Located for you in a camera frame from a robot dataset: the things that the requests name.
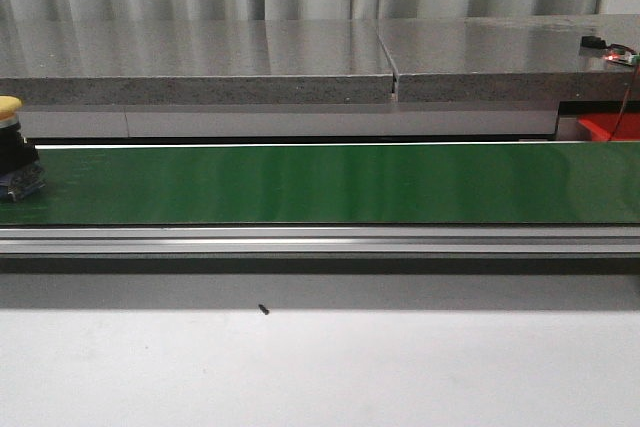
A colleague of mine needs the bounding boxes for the yellow mushroom push button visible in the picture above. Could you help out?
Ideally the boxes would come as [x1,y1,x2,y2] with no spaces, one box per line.
[1,95,45,202]

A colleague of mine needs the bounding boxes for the green conveyor belt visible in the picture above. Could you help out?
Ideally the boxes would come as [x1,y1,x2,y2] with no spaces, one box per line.
[1,142,639,226]

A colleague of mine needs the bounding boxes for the black connector plug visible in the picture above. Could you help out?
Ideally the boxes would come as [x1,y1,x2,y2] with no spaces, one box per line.
[580,36,607,50]

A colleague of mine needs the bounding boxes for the grey stone slab right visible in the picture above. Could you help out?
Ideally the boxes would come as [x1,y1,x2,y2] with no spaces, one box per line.
[377,14,639,102]

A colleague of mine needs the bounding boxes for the small green circuit board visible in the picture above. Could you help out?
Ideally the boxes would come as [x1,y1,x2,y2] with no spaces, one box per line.
[604,49,639,67]

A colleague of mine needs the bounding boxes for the aluminium conveyor frame rail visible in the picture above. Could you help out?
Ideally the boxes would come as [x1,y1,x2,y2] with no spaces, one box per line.
[1,226,639,256]

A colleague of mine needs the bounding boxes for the grey stone slab left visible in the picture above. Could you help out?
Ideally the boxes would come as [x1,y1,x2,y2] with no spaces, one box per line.
[1,20,394,105]

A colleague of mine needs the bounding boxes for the grey stone slab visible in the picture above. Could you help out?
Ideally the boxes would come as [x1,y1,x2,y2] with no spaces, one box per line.
[377,14,639,102]
[1,20,394,105]

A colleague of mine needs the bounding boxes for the red plastic tray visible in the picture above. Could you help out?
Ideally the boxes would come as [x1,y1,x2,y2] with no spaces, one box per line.
[578,113,640,142]

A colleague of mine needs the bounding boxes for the thin red black wire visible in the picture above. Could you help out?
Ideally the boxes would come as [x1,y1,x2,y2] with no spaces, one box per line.
[606,42,640,144]

